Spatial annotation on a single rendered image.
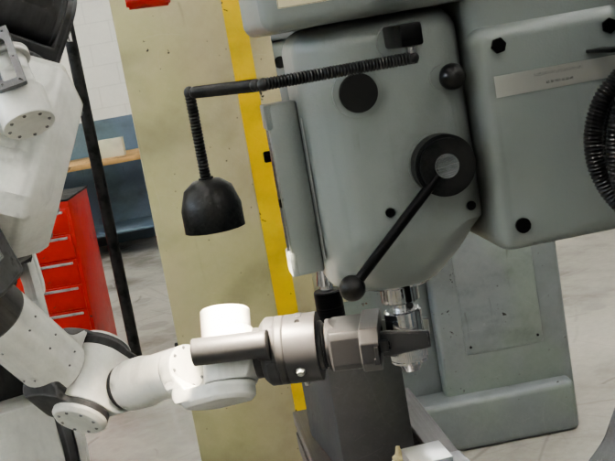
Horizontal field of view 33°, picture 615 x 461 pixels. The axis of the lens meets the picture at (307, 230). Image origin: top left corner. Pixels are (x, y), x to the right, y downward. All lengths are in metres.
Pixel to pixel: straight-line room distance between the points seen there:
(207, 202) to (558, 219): 0.40
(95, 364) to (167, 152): 1.54
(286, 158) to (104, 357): 0.44
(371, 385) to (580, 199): 0.56
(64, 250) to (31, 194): 4.40
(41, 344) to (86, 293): 4.41
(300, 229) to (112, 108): 9.04
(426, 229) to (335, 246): 0.11
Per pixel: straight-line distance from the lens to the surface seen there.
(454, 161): 1.18
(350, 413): 1.67
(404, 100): 1.20
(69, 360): 1.50
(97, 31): 10.28
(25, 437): 1.82
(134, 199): 10.33
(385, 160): 1.20
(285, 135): 1.25
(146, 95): 2.98
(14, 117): 1.35
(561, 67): 1.23
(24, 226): 1.44
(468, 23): 1.21
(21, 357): 1.45
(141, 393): 1.47
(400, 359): 1.33
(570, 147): 1.24
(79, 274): 5.83
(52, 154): 1.47
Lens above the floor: 1.62
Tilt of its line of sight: 10 degrees down
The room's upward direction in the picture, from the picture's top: 10 degrees counter-clockwise
